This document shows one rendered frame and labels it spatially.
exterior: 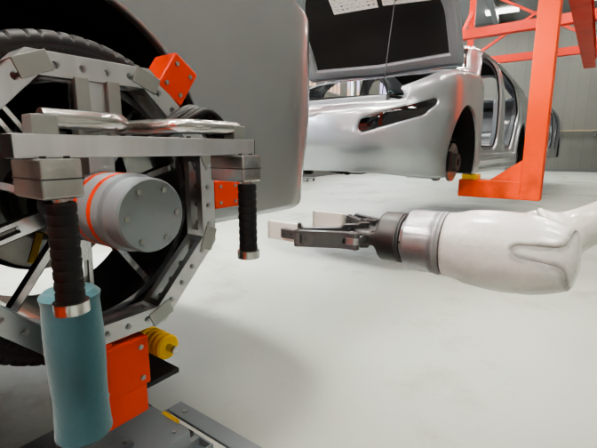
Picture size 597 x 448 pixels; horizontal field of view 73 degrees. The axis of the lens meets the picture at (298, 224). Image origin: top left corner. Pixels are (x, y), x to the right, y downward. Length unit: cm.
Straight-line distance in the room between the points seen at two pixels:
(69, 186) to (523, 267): 56
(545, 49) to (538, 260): 363
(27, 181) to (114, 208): 15
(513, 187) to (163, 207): 360
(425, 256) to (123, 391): 68
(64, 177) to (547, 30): 390
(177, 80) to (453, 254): 67
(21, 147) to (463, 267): 56
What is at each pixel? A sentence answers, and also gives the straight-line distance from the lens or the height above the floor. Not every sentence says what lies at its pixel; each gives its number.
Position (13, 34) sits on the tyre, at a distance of 91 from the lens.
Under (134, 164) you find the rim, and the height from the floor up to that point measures 92.
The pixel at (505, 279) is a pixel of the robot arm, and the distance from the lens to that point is 55.
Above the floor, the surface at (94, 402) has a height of 55.
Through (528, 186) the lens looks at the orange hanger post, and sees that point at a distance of 405.
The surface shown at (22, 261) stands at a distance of 109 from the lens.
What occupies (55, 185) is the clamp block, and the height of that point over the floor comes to 92.
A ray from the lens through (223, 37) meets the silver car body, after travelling 129.
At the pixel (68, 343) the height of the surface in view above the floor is 67.
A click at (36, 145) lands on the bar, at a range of 60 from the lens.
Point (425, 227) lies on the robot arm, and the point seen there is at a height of 86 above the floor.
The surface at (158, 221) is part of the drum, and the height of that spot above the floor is 84.
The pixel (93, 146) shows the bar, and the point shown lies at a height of 97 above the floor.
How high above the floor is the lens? 96
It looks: 10 degrees down
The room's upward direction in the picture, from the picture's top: straight up
